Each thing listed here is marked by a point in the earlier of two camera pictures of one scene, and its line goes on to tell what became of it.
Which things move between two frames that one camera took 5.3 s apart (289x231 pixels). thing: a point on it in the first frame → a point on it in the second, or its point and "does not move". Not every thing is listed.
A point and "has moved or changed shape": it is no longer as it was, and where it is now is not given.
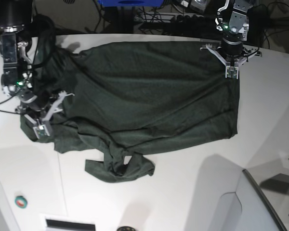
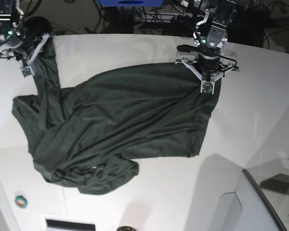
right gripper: x=232 y=52 → x=205 y=62
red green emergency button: x=20 y=201 does not move
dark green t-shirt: x=129 y=98 has moved or changed shape
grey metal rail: x=265 y=197 does not move
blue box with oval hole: x=131 y=3 does not move
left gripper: x=31 y=106 → x=27 y=48
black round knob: x=125 y=228 does not move
